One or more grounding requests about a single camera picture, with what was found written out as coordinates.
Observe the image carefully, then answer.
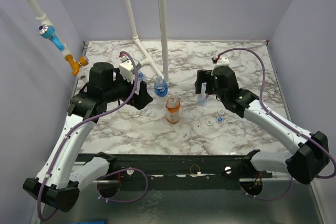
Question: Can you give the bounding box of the blue label Pocari bottle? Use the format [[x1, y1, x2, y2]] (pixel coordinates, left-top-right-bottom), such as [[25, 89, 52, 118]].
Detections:
[[154, 76, 168, 97]]

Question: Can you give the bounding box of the clear blue-tinted plastic bottle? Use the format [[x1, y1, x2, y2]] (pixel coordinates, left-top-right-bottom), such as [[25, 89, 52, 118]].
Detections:
[[138, 71, 147, 85]]

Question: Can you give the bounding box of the orange tea bottle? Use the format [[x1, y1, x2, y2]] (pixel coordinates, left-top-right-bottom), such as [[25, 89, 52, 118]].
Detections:
[[165, 95, 181, 124]]

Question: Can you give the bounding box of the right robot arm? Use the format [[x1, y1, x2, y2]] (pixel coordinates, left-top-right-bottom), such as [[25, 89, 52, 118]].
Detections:
[[195, 66, 330, 185]]

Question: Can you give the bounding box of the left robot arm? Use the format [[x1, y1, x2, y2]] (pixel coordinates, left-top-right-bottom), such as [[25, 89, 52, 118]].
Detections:
[[23, 60, 153, 212]]

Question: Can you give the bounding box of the yellow plastic faucet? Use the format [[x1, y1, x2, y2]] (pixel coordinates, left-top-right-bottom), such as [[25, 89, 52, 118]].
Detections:
[[65, 55, 89, 76]]

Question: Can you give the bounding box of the white vertical pole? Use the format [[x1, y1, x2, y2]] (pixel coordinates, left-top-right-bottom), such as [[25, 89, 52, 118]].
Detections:
[[158, 0, 170, 84]]

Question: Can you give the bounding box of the blue plastic faucet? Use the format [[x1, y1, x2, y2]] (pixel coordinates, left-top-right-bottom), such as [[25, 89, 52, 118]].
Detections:
[[37, 24, 65, 51]]

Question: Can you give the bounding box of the blue object at bottom edge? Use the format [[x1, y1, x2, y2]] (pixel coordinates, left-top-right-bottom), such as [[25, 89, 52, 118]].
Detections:
[[87, 220, 106, 224]]

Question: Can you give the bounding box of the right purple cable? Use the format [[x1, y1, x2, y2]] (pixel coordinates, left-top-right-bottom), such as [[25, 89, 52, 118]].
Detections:
[[214, 47, 336, 201]]

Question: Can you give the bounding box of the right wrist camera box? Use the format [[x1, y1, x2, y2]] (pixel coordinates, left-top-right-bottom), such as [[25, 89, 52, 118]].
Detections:
[[212, 56, 229, 67]]

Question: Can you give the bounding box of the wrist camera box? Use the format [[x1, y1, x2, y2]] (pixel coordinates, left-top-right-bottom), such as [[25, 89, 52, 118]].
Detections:
[[212, 56, 229, 67], [119, 60, 135, 83]]

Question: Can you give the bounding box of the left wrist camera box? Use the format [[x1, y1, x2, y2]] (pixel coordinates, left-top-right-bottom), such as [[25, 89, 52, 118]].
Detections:
[[119, 60, 135, 83]]

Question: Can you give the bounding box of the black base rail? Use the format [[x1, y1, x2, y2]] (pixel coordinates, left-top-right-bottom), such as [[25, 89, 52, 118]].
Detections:
[[76, 152, 272, 191]]

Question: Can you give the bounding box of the white PVC pipe frame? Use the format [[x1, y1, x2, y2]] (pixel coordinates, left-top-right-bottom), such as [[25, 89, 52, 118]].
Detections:
[[6, 0, 165, 90]]

